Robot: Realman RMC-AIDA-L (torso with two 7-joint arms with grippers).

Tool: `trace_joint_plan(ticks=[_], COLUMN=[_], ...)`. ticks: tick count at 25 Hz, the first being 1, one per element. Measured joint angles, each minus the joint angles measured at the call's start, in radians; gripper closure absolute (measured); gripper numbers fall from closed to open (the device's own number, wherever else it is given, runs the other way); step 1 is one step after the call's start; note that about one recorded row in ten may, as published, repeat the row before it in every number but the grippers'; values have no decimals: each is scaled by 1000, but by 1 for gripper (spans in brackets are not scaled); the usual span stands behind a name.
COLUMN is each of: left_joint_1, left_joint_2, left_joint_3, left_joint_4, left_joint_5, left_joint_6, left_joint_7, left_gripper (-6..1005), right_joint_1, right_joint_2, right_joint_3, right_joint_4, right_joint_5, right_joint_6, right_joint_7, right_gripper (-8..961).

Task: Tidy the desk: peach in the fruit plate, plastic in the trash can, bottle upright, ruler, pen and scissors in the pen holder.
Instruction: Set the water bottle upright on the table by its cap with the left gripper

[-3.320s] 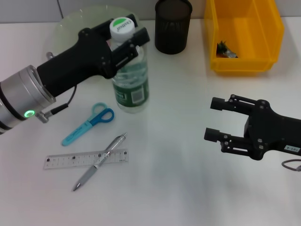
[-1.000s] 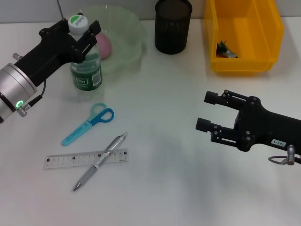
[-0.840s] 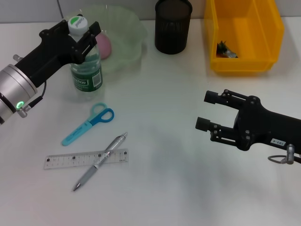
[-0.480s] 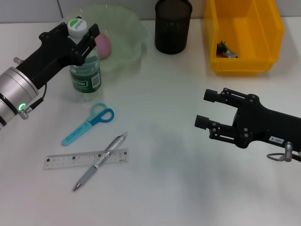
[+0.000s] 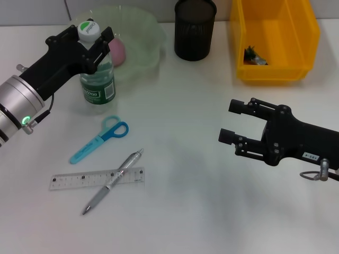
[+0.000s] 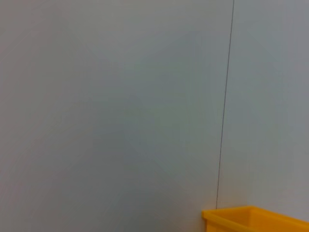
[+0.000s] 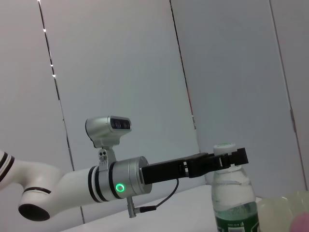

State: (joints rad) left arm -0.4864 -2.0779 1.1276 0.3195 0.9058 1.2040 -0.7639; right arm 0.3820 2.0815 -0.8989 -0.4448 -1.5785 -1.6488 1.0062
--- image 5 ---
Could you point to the silver ballpoint pen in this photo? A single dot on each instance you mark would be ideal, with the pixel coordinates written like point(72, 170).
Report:
point(116, 177)

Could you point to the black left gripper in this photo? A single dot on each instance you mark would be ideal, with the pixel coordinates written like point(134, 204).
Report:
point(61, 61)

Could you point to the yellow plastic storage bin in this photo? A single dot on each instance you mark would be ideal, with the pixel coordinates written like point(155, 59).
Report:
point(278, 31)

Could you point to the pink toy peach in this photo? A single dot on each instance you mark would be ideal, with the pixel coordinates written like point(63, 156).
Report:
point(118, 54)

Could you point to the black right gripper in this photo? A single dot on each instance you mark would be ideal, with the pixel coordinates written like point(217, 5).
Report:
point(304, 140)

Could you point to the blue capped scissors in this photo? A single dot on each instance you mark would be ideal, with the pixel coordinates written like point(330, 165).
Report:
point(106, 135)

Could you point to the clear water bottle green label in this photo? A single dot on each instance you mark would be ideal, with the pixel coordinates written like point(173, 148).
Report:
point(98, 87)

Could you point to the clear plastic ruler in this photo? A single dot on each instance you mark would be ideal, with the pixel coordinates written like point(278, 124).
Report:
point(69, 181)

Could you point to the black mesh cylinder bin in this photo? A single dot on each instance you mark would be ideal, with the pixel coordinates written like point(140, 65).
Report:
point(194, 34)

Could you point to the green translucent plastic fruit plate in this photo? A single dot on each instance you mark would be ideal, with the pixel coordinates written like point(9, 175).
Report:
point(143, 39)

